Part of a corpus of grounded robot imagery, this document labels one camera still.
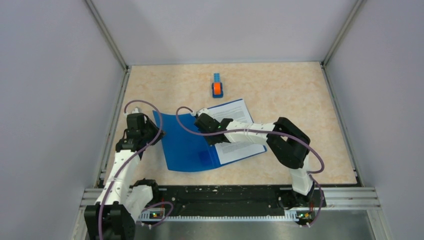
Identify white printed paper stack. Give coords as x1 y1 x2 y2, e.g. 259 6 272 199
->
208 98 267 167

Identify aluminium frame rail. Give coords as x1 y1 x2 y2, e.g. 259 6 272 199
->
79 187 381 210

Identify white slotted cable duct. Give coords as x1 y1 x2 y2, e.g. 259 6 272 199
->
137 211 299 222

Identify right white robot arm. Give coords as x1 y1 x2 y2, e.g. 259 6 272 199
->
194 112 325 209

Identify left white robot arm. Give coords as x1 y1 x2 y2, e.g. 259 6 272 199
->
84 109 165 240

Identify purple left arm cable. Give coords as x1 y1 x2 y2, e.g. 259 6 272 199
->
98 99 175 240

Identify blue file folder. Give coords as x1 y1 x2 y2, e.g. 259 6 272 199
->
161 98 267 173

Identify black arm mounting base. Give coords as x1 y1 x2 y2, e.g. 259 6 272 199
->
148 185 326 217

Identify blue orange tape dispenser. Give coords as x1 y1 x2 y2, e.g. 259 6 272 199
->
211 73 224 98

